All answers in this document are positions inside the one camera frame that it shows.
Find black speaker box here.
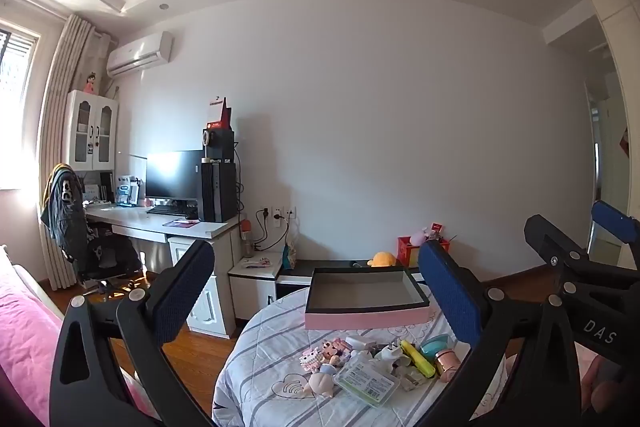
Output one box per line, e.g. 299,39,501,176
202,127,236,160

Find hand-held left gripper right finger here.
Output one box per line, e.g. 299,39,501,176
417,238,583,427

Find person's right hand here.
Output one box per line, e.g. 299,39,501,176
580,352,623,415

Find white bed frame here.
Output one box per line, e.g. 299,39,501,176
0,244,68,323

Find white wall sockets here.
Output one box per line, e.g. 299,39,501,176
257,206,298,223

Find window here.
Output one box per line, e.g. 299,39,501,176
0,27,41,190

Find black power cable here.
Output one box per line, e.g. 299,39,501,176
255,209,291,253

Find dark jacket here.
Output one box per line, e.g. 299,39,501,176
41,163,88,263

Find red storage box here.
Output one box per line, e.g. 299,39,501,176
397,237,451,268

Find yellow highlighter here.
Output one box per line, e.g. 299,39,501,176
400,339,436,379

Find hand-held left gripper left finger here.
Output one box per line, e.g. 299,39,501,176
49,239,216,427

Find white glass-door cabinet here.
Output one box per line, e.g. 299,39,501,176
66,89,120,172

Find black computer monitor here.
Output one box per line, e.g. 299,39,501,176
145,150,203,200

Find black computer tower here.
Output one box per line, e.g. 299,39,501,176
201,158,237,223

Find small baby doll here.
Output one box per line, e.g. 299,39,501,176
302,362,341,398

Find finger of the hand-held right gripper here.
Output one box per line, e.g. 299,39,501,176
524,214,640,303
591,201,640,253

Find black white low cabinet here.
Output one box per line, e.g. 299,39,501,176
275,259,426,303

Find teal round container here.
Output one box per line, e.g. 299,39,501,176
419,332,453,360

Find rose gold cylinder jar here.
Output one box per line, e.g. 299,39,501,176
434,351,461,375

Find white nightstand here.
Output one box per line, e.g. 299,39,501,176
228,252,283,323

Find beige curtain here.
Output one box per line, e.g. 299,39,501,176
37,14,111,290

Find white computer desk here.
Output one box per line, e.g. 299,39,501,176
82,202,241,340

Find clear green plastic case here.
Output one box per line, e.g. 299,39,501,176
332,354,401,408

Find pink blanket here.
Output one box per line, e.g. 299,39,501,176
0,252,151,427

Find blue white desk box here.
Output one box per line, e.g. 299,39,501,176
116,177,138,206

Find pink plush toy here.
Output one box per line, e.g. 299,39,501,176
410,227,441,245

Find white air conditioner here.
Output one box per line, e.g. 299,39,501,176
106,32,173,76

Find black office chair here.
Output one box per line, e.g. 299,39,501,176
40,164,146,298

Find white pink block cat toy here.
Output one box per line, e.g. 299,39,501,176
299,347,323,373

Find cream wardrobe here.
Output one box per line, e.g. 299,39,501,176
560,0,640,258

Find striped white quilt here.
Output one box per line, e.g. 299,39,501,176
212,287,516,427

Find pink cardboard box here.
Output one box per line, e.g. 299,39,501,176
305,265,431,329

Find white round-head figurine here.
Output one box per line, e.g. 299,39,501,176
375,342,406,370

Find pink multicolour block toy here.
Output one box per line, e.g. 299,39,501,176
320,338,353,365

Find red desk calendar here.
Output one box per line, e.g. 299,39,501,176
210,96,233,130

